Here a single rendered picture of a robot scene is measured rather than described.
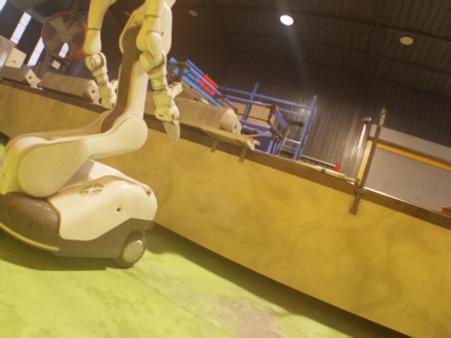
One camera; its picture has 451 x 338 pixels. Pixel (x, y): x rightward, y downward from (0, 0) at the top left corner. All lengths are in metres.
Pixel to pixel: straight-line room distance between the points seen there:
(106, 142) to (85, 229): 0.35
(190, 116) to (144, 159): 0.47
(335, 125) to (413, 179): 4.11
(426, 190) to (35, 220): 12.68
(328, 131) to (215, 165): 11.14
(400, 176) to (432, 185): 1.42
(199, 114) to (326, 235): 1.16
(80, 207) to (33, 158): 0.23
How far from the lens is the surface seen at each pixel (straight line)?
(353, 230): 1.59
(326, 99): 13.33
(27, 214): 0.98
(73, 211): 0.96
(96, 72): 1.42
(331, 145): 12.48
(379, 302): 1.67
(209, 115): 1.90
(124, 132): 1.15
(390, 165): 12.54
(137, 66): 1.22
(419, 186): 12.73
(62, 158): 1.04
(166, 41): 1.26
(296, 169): 1.62
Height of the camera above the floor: 0.48
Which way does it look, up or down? 3 degrees up
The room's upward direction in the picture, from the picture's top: 21 degrees clockwise
